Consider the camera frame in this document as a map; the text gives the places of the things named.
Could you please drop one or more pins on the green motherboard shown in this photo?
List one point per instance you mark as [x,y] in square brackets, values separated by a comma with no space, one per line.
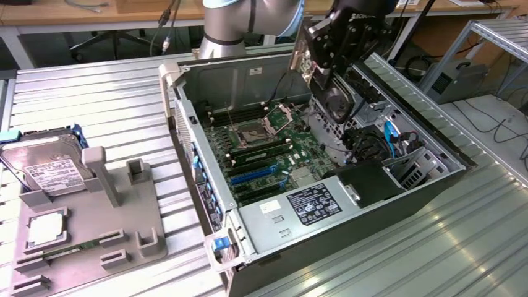
[305,145]

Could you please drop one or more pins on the Nvidia graphics card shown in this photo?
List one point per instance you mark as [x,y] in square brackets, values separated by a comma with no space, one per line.
[336,102]

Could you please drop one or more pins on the silver hard disk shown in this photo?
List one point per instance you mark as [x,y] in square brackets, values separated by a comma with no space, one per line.
[45,167]

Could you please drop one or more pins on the grey control box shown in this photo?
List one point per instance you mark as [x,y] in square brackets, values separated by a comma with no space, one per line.
[457,83]

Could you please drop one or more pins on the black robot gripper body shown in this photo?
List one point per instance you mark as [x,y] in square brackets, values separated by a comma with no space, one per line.
[363,9]

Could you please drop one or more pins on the metal socket cover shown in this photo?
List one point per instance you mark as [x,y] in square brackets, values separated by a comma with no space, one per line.
[280,119]

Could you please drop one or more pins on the perforated metal disk bay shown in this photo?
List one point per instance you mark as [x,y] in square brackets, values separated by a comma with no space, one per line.
[412,173]

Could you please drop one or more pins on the aluminium slat table frame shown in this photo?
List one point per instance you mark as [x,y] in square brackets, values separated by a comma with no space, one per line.
[503,37]

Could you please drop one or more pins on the thin socket locking lever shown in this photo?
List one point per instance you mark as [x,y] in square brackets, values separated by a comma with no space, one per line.
[229,116]

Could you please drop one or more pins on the CPU socket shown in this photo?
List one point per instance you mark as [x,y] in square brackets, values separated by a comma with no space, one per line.
[251,134]

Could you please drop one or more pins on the wooden desk white frame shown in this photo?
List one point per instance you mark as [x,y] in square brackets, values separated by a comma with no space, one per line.
[83,12]
[453,9]

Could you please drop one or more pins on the black installed RAM stick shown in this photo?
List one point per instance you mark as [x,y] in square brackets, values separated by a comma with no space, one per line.
[260,156]

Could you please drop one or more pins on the grey plastic parts rack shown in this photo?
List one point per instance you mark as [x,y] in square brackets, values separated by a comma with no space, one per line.
[83,222]

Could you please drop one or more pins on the silver chipset heatsink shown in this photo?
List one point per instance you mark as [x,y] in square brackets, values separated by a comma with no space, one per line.
[304,177]

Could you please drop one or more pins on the green RAM stick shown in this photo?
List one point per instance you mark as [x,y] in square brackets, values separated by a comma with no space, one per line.
[77,247]

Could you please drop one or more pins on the silver CPU chip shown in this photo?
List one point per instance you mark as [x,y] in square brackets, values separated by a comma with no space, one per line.
[45,230]

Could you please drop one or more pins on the black plastic air shroud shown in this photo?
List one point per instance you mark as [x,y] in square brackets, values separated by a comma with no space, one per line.
[363,182]

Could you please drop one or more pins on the blue case latch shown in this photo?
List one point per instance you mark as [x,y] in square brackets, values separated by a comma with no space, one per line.
[219,242]

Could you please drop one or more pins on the black office chair base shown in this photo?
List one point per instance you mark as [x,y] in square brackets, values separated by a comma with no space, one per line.
[115,38]

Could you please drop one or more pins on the grey power supply unit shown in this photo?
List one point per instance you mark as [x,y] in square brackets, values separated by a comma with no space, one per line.
[268,229]

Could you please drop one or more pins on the open black PC case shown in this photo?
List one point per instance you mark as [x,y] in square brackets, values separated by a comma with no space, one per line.
[371,247]

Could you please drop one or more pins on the blue disk carrier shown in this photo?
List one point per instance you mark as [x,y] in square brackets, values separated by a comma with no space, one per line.
[80,137]

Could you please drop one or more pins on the long PCIe expansion slot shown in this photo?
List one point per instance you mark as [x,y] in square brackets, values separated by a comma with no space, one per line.
[253,175]

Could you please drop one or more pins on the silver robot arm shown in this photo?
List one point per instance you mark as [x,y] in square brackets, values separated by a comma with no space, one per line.
[223,31]

